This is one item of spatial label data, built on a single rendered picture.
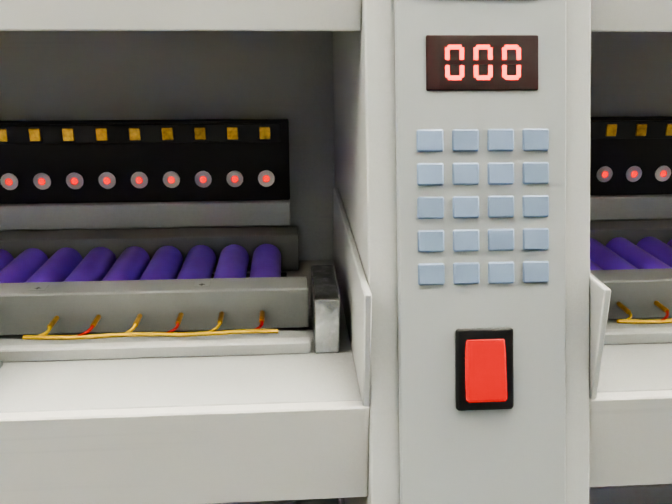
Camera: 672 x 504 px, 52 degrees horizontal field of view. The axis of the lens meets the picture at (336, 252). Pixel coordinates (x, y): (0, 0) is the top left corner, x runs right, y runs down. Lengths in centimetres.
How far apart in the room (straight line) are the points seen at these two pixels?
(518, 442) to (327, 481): 8
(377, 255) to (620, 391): 12
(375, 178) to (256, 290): 10
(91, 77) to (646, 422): 39
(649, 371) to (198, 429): 20
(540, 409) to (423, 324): 6
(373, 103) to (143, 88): 24
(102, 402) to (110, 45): 27
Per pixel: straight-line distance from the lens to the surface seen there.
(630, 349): 37
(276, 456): 30
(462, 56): 29
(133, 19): 31
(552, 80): 30
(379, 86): 29
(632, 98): 55
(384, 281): 28
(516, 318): 29
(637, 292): 40
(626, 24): 34
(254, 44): 50
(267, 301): 35
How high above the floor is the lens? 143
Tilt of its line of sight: 3 degrees down
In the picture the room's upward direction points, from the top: 1 degrees counter-clockwise
